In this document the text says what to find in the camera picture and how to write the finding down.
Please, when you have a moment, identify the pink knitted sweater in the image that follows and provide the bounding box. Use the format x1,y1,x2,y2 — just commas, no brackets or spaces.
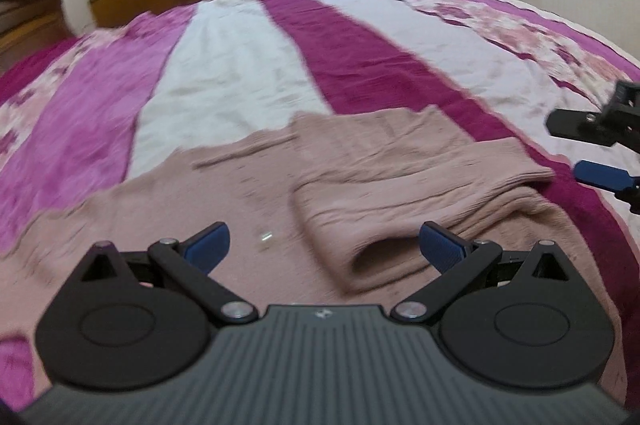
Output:
0,103,629,411

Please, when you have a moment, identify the striped magenta floral bedspread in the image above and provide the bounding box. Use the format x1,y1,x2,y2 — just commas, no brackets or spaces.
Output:
1,0,639,405

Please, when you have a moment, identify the dark wooden headboard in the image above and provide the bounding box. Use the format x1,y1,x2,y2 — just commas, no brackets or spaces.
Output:
0,0,75,74

